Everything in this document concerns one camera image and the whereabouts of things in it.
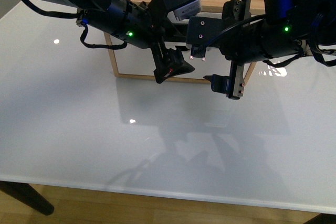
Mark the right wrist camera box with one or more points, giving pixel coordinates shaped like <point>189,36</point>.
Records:
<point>200,31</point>

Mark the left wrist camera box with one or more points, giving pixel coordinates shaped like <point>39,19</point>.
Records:
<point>183,9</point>

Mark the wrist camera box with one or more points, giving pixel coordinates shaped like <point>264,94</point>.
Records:
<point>183,9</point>
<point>200,31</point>

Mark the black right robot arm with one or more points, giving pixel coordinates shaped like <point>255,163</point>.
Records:
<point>287,29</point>

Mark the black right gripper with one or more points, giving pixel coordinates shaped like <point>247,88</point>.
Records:
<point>232,86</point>

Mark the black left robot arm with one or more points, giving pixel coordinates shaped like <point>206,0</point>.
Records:
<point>144,26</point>

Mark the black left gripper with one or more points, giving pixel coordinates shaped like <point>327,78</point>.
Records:
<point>168,62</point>

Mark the black table leg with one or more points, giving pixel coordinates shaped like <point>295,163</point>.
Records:
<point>24,193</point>

